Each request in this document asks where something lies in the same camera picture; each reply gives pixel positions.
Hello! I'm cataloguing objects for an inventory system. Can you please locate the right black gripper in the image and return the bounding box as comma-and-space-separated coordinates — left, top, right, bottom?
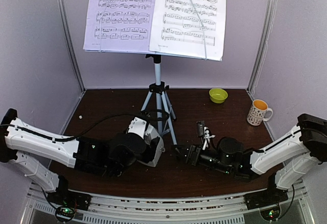
171, 144, 232, 175

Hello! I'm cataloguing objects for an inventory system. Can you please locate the grey metronome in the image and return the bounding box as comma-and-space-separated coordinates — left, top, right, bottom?
138, 125, 165, 167

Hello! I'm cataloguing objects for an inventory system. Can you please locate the light blue music stand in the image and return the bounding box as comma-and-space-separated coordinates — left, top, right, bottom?
140, 53, 177, 144

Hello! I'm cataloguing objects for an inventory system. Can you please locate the white sheet music page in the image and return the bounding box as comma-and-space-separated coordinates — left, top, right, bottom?
149, 0, 227, 61

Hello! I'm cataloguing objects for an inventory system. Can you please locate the purple sheet music page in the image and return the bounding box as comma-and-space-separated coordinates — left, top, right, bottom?
83, 0, 155, 54

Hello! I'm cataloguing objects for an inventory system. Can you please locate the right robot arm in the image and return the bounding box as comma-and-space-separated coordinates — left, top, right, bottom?
173, 114, 326, 205

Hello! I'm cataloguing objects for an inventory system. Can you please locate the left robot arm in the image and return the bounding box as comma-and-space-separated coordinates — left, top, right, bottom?
1, 108, 165, 206

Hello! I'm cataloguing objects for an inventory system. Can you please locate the yellow-green bowl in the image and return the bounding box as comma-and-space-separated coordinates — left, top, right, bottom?
209, 88, 228, 104

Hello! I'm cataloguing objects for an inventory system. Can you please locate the patterned white mug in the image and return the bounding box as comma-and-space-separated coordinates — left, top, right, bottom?
247, 99, 273, 126

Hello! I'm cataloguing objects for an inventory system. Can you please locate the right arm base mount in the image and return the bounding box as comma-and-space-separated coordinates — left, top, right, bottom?
244, 190, 288, 210

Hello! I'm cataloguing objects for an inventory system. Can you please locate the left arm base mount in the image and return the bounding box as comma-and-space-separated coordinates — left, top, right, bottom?
47, 191, 91, 211

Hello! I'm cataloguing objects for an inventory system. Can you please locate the aluminium front rail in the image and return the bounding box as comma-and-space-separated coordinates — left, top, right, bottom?
18, 181, 317, 223

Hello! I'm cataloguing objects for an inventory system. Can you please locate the right aluminium corner post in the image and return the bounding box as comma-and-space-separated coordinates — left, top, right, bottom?
247, 0, 277, 97

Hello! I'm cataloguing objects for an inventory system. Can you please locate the aluminium corner post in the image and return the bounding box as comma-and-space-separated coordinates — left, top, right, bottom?
57, 0, 86, 93
247, 0, 277, 97

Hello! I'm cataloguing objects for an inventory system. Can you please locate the left aluminium corner post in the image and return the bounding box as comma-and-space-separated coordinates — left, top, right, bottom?
57, 0, 86, 93

